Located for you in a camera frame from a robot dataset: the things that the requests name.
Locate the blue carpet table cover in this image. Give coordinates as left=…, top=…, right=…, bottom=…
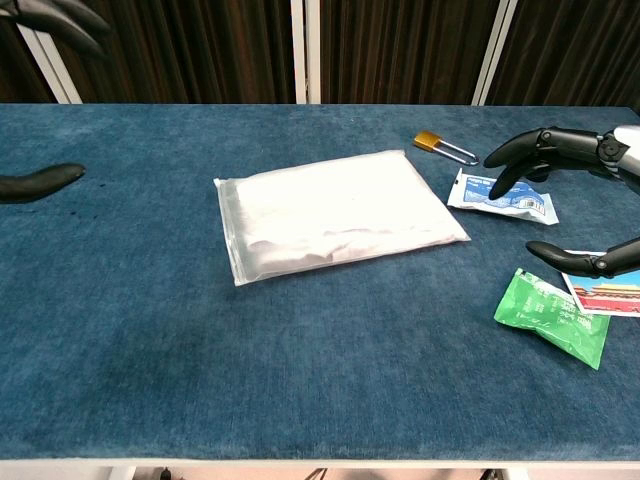
left=0, top=103, right=640, bottom=460

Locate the frosted white plastic bag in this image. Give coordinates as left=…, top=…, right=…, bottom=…
left=213, top=148, right=471, bottom=287

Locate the palace photo postcard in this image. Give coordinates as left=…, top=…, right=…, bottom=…
left=559, top=249, right=640, bottom=319

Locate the white frame post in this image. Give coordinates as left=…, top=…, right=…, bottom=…
left=290, top=0, right=321, bottom=105
left=471, top=0, right=519, bottom=106
left=17, top=22, right=84, bottom=105

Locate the dark brown curtain panel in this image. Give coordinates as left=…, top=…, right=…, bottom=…
left=487, top=0, right=640, bottom=107
left=37, top=0, right=296, bottom=105
left=0, top=19, right=55, bottom=104
left=319, top=0, right=501, bottom=105

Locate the brass padlock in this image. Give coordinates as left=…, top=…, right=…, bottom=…
left=413, top=130, right=480, bottom=167

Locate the green snack packet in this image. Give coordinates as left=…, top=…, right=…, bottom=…
left=493, top=267, right=612, bottom=371

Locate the blue white wipes packet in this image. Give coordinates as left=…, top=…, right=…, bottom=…
left=446, top=168, right=560, bottom=226

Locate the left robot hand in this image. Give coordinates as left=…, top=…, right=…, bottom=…
left=0, top=0, right=112, bottom=204

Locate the white garment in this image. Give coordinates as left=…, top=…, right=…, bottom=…
left=237, top=153, right=466, bottom=265

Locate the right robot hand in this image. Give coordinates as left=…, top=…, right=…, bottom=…
left=483, top=124, right=640, bottom=279

